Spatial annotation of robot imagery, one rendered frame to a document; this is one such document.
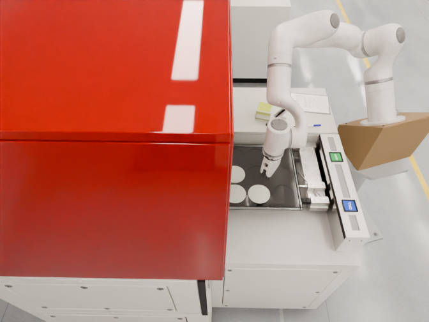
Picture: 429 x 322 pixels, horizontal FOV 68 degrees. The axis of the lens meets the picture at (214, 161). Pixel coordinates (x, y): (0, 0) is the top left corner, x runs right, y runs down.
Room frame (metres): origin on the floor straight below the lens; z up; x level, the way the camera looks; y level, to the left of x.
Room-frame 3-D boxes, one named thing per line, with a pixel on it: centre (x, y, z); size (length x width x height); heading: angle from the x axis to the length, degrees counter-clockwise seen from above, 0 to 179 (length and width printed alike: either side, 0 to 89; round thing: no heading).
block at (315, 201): (0.72, -0.47, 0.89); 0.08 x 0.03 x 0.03; 89
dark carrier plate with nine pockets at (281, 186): (0.87, -0.20, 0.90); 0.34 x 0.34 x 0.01; 88
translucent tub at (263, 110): (1.19, -0.25, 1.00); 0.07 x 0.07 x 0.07; 74
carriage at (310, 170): (0.88, -0.47, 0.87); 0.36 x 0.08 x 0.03; 179
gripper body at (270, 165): (0.81, -0.23, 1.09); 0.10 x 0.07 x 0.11; 145
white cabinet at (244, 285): (0.95, -0.31, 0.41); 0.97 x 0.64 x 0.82; 179
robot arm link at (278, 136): (0.81, -0.24, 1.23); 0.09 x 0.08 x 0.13; 87
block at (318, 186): (0.80, -0.47, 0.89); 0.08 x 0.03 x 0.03; 89
